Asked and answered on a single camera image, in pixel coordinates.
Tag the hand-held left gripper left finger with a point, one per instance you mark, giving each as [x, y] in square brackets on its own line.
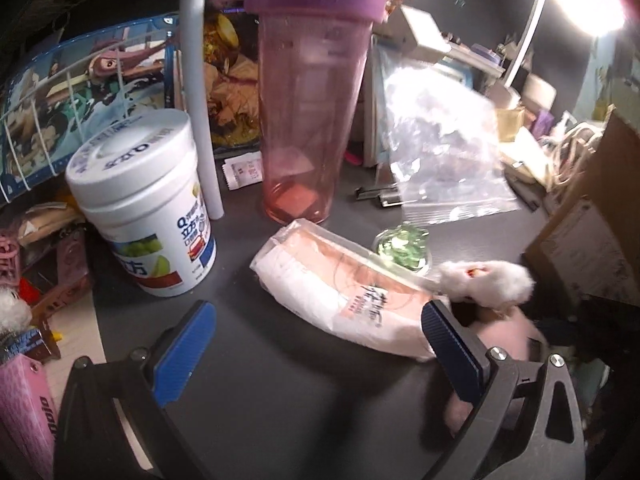
[182, 347]

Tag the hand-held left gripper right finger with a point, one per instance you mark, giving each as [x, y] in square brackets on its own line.
[452, 347]

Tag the white fluffy plush toy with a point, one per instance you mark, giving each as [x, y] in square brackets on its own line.
[487, 280]

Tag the white pink tissue packet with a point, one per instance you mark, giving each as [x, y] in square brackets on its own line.
[345, 290]

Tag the green glass bead cup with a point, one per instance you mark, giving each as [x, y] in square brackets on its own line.
[404, 247]

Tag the white round candy jar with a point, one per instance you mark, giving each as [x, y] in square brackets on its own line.
[145, 205]

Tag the pink textured case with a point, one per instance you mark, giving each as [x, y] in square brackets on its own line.
[25, 410]

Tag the black metal clip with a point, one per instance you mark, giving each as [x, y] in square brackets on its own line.
[377, 195]

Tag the brown cardboard box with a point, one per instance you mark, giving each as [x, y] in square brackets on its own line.
[587, 225]

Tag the small white paper sachet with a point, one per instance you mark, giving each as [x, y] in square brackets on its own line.
[242, 171]

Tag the clear zip plastic bag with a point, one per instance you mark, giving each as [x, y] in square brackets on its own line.
[442, 145]

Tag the white lamp pole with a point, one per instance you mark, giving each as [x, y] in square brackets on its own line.
[200, 85]

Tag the anime printed poster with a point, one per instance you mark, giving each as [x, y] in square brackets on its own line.
[95, 90]

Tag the pink tumbler with purple lid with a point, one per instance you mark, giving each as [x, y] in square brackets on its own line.
[307, 90]

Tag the white desk lamp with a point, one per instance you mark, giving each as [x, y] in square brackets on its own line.
[570, 5]

